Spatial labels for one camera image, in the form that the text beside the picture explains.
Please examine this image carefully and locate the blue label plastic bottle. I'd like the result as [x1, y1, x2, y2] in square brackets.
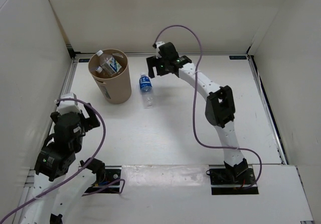
[139, 73, 153, 108]

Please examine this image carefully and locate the green label plastic bottle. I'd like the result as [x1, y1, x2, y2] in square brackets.
[96, 50, 122, 78]

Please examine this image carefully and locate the clear unlabelled plastic bottle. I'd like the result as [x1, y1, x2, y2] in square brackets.
[95, 66, 103, 74]

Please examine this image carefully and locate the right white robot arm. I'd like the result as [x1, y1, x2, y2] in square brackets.
[146, 41, 248, 184]

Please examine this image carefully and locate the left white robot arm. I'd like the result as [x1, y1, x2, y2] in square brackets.
[19, 97, 106, 223]

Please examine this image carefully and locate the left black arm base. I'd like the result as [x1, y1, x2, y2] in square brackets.
[83, 158, 122, 196]

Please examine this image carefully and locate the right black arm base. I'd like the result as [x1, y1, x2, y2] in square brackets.
[206, 165, 259, 195]

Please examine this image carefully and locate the brown cylindrical garbage bin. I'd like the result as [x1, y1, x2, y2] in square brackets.
[88, 49, 131, 104]

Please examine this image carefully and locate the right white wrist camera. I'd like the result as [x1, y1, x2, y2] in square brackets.
[152, 41, 165, 59]

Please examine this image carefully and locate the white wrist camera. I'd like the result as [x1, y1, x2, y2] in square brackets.
[152, 41, 165, 59]
[55, 92, 81, 116]

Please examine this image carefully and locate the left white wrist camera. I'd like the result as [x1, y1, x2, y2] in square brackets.
[55, 92, 81, 116]

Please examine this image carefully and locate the left aluminium frame rail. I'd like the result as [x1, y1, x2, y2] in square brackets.
[59, 58, 77, 97]

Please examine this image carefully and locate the aluminium frame rail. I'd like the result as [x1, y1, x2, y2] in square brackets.
[247, 54, 288, 165]
[59, 58, 77, 97]
[75, 52, 247, 58]

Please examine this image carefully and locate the back aluminium frame rail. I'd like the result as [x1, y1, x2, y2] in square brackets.
[75, 52, 247, 58]

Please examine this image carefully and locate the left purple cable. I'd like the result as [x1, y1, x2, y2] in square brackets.
[0, 98, 125, 218]

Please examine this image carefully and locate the purple cable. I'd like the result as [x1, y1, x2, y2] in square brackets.
[153, 25, 263, 189]
[0, 98, 125, 218]

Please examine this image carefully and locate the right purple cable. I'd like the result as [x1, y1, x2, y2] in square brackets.
[153, 25, 263, 189]

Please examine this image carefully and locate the right aluminium frame rail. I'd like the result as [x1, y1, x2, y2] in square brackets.
[247, 54, 288, 165]

